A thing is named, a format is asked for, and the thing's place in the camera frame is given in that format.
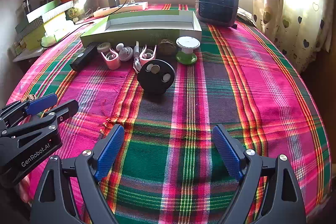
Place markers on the plaid blanket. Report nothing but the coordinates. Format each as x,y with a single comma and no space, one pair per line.
262,82

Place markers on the yellow-green box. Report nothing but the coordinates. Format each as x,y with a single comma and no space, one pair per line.
34,36

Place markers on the cream heart print curtain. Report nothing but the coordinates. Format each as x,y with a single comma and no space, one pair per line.
296,16

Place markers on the white round ball gadget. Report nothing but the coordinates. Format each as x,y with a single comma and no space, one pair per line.
126,54

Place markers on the black round disc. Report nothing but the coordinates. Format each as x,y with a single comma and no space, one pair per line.
155,82

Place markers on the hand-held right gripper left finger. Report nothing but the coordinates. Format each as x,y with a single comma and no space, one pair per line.
110,153

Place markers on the white power strip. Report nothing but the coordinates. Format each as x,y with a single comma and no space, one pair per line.
131,7

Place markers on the green tissue pack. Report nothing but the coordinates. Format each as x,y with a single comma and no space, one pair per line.
50,40

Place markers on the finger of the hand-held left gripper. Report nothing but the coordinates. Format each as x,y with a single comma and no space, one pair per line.
65,108
42,103

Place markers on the grey space heater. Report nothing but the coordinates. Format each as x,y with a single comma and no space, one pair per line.
218,3

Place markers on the white round patterned case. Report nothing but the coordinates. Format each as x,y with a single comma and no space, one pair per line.
103,47

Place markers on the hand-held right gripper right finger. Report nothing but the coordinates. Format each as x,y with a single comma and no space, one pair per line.
227,153

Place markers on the white plug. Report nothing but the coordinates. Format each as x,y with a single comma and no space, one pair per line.
134,0

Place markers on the green cardboard box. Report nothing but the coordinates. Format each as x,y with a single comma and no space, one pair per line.
147,31

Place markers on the black remote control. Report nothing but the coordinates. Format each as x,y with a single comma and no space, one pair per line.
82,57

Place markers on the glass jar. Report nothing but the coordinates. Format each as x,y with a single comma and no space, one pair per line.
26,6

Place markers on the pink ear hook clip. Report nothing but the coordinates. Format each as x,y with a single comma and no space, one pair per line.
144,59
113,64

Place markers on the green and white spool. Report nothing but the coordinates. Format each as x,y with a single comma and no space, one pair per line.
187,57

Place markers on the small black block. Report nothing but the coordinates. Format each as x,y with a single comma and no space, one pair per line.
235,26

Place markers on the small green tin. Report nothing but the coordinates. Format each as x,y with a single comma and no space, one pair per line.
72,13

